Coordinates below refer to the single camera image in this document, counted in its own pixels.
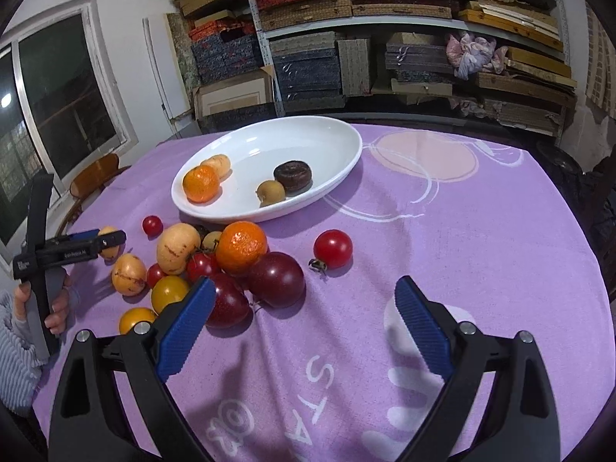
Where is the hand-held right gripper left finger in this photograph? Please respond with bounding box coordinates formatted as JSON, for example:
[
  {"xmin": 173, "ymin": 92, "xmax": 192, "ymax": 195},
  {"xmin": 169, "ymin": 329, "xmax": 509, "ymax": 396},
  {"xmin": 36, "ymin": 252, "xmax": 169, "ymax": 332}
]
[{"xmin": 47, "ymin": 276, "xmax": 217, "ymax": 462}]

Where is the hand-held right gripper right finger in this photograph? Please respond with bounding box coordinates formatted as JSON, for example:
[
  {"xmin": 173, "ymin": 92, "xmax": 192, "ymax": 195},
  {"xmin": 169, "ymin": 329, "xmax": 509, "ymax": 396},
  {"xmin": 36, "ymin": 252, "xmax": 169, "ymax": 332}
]
[{"xmin": 395, "ymin": 275, "xmax": 566, "ymax": 462}]

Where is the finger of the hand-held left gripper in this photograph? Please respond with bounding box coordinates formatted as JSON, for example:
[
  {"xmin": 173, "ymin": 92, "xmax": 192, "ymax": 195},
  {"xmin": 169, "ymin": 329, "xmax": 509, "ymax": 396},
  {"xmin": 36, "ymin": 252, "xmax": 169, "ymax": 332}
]
[
  {"xmin": 45, "ymin": 230, "xmax": 100, "ymax": 249},
  {"xmin": 95, "ymin": 230, "xmax": 128, "ymax": 251}
]

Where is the brown-marked tan loquat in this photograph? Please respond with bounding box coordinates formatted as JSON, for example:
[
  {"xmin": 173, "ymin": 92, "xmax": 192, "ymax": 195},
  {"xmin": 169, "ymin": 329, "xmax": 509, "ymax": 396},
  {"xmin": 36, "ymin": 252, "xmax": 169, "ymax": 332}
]
[{"xmin": 111, "ymin": 253, "xmax": 147, "ymax": 297}]

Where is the yellow cherry tomato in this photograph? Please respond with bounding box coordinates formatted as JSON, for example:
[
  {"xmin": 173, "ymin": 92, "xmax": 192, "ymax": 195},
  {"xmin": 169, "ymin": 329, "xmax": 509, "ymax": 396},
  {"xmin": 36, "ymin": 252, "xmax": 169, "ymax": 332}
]
[
  {"xmin": 151, "ymin": 275, "xmax": 192, "ymax": 315},
  {"xmin": 119, "ymin": 307, "xmax": 158, "ymax": 335}
]

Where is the dark purple plum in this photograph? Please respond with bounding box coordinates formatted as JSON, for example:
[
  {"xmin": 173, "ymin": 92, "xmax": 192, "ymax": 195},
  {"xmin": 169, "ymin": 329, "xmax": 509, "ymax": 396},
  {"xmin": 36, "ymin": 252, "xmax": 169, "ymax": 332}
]
[
  {"xmin": 247, "ymin": 251, "xmax": 306, "ymax": 309},
  {"xmin": 206, "ymin": 273, "xmax": 252, "ymax": 329}
]

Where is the orange mandarin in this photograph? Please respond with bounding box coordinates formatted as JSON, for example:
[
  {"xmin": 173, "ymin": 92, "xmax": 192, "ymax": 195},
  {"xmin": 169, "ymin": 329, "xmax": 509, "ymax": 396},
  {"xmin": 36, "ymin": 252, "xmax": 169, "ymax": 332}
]
[
  {"xmin": 215, "ymin": 221, "xmax": 268, "ymax": 275},
  {"xmin": 182, "ymin": 165, "xmax": 221, "ymax": 204}
]

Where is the white oval plate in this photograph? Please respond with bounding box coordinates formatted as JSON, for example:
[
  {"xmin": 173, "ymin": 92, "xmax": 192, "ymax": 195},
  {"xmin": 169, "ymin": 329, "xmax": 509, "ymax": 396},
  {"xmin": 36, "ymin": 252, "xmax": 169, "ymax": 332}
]
[{"xmin": 172, "ymin": 116, "xmax": 363, "ymax": 223}]

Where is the person's left hand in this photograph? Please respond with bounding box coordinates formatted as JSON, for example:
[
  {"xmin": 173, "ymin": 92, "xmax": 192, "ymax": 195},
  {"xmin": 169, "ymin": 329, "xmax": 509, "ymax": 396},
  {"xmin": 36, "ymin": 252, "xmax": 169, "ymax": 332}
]
[{"xmin": 13, "ymin": 273, "xmax": 80, "ymax": 338}]

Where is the large tan loquat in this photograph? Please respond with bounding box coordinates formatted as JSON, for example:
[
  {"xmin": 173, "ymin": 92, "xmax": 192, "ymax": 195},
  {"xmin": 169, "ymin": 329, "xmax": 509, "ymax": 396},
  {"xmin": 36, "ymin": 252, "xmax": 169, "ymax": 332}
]
[{"xmin": 156, "ymin": 223, "xmax": 201, "ymax": 275}]

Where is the wooden chair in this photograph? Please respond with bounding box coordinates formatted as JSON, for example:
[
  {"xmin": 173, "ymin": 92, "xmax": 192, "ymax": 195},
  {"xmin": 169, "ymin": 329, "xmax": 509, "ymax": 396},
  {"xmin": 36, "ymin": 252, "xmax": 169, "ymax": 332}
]
[{"xmin": 55, "ymin": 154, "xmax": 133, "ymax": 236}]

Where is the purple printed tablecloth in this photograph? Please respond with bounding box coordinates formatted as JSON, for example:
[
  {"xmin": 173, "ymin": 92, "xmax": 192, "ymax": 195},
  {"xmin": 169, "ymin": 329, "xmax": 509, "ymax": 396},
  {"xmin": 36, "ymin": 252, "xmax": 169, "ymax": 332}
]
[{"xmin": 29, "ymin": 122, "xmax": 614, "ymax": 462}]

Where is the white framed window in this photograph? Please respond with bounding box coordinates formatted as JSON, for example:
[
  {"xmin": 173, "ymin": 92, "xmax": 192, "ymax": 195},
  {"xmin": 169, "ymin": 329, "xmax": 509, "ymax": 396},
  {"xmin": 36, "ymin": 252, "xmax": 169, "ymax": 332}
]
[{"xmin": 0, "ymin": 0, "xmax": 140, "ymax": 261}]

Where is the white leaning panel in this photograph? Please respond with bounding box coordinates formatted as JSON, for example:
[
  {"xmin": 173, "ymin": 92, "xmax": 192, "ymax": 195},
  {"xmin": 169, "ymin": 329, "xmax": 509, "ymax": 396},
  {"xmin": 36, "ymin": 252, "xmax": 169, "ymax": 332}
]
[{"xmin": 143, "ymin": 15, "xmax": 193, "ymax": 140}]

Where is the dark flat box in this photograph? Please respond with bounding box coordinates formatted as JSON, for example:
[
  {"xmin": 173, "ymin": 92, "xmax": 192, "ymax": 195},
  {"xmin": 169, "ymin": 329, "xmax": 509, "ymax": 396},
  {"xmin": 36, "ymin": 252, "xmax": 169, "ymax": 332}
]
[{"xmin": 197, "ymin": 105, "xmax": 282, "ymax": 134}]

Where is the dark brown water chestnut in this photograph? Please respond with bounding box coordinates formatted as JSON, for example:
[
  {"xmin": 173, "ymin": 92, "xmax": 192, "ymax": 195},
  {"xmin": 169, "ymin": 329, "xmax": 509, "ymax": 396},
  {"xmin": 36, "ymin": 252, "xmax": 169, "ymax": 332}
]
[{"xmin": 273, "ymin": 160, "xmax": 313, "ymax": 192}]

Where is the mottled stone slab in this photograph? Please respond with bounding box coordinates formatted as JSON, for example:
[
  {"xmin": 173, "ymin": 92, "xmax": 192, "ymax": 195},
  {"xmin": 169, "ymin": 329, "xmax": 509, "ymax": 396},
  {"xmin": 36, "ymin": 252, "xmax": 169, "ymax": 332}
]
[{"xmin": 166, "ymin": 12, "xmax": 200, "ymax": 92}]

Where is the stack of blue patterned boxes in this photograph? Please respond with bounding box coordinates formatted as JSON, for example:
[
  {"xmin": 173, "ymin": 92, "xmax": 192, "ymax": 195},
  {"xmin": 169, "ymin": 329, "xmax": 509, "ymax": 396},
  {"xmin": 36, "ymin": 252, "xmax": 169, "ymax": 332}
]
[{"xmin": 190, "ymin": 33, "xmax": 263, "ymax": 85}]

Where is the dark bulky object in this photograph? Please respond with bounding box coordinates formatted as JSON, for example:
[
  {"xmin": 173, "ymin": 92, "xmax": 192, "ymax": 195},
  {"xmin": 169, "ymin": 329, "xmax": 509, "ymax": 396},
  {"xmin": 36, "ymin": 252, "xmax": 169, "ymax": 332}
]
[{"xmin": 534, "ymin": 141, "xmax": 616, "ymax": 301}]

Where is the orange red patterned box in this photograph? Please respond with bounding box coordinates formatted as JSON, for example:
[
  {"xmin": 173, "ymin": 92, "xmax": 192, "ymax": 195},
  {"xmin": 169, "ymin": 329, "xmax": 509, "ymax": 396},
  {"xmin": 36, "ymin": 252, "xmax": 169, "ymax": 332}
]
[{"xmin": 187, "ymin": 19, "xmax": 258, "ymax": 42}]

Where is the stack of navy boxes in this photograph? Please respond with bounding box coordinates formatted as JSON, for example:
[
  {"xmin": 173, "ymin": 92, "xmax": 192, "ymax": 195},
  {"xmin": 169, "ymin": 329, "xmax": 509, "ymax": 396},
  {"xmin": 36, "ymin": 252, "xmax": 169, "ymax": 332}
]
[{"xmin": 269, "ymin": 31, "xmax": 348, "ymax": 112}]

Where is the stack of yellow wooden boxes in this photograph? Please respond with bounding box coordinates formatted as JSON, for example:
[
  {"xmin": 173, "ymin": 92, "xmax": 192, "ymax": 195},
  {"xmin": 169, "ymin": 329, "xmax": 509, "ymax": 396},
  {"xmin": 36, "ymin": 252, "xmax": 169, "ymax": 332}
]
[{"xmin": 450, "ymin": 0, "xmax": 578, "ymax": 136}]

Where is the metal shelving rack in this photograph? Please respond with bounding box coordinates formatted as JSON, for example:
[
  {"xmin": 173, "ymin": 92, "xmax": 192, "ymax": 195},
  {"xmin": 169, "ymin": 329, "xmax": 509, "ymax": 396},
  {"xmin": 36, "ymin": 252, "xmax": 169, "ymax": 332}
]
[{"xmin": 238, "ymin": 0, "xmax": 578, "ymax": 150}]

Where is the upright woven box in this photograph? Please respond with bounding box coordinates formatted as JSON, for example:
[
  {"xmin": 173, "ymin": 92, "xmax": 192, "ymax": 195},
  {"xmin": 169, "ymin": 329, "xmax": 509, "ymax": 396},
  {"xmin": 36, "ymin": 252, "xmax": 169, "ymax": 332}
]
[{"xmin": 337, "ymin": 38, "xmax": 377, "ymax": 97}]

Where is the stack of grey boxes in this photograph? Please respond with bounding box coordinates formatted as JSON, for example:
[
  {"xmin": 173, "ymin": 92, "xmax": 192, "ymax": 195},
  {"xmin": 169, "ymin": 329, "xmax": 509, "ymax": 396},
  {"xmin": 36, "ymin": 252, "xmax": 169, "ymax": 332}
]
[{"xmin": 385, "ymin": 31, "xmax": 455, "ymax": 107}]

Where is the pink crumpled bag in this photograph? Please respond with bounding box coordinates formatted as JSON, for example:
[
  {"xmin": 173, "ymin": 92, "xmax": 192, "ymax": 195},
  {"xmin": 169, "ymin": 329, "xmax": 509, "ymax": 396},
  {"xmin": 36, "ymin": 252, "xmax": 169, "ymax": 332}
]
[{"xmin": 445, "ymin": 31, "xmax": 509, "ymax": 81}]

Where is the white lattice panel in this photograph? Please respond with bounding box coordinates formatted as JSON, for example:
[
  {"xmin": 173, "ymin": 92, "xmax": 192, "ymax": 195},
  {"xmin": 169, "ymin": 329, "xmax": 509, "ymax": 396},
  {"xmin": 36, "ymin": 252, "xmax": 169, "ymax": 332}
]
[{"xmin": 584, "ymin": 2, "xmax": 616, "ymax": 119}]

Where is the cardboard box with frame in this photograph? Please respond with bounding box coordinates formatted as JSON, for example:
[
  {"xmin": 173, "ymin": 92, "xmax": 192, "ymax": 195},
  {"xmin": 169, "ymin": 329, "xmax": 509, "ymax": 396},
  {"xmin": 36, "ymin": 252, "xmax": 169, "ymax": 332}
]
[{"xmin": 192, "ymin": 68, "xmax": 276, "ymax": 121}]

